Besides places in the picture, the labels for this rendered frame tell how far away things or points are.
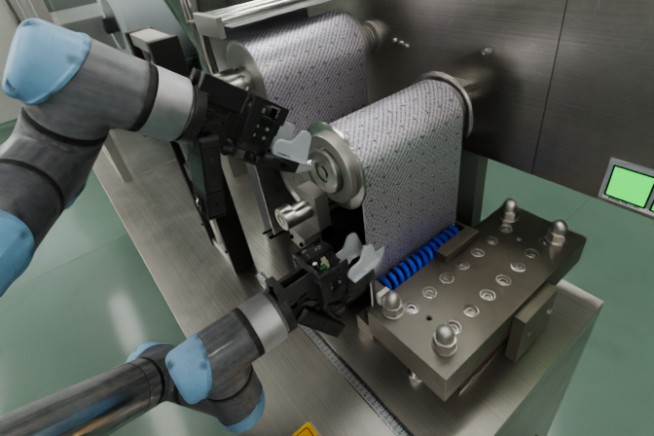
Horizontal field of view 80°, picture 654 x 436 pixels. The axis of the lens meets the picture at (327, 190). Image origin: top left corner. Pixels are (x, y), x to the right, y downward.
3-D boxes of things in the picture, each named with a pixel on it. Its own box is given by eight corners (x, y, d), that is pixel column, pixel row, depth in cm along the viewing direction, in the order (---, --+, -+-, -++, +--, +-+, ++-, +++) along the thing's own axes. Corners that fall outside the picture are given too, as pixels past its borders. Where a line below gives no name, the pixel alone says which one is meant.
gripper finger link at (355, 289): (380, 274, 61) (336, 306, 57) (381, 280, 62) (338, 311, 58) (360, 258, 64) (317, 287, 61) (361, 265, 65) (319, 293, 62)
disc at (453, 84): (407, 136, 81) (406, 65, 72) (409, 135, 81) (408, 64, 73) (468, 160, 71) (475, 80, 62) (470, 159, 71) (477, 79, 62)
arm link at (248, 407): (218, 375, 67) (198, 337, 60) (276, 392, 63) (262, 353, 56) (192, 422, 61) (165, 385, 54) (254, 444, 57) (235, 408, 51)
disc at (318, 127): (311, 188, 70) (297, 111, 61) (313, 187, 70) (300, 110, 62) (368, 225, 60) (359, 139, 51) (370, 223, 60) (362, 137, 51)
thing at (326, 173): (328, 201, 62) (303, 163, 64) (338, 196, 63) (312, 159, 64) (344, 182, 56) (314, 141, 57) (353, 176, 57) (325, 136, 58)
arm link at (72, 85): (0, 74, 38) (25, -6, 34) (121, 111, 45) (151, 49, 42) (-6, 121, 33) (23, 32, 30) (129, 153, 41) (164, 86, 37)
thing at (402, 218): (370, 285, 70) (361, 203, 59) (453, 223, 80) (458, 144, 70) (372, 286, 70) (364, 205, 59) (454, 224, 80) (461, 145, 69)
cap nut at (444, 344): (426, 345, 58) (426, 326, 55) (442, 330, 60) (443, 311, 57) (446, 362, 55) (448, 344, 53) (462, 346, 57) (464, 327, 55)
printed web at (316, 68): (273, 234, 103) (218, 35, 74) (341, 195, 113) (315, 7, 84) (375, 326, 76) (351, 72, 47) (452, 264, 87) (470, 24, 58)
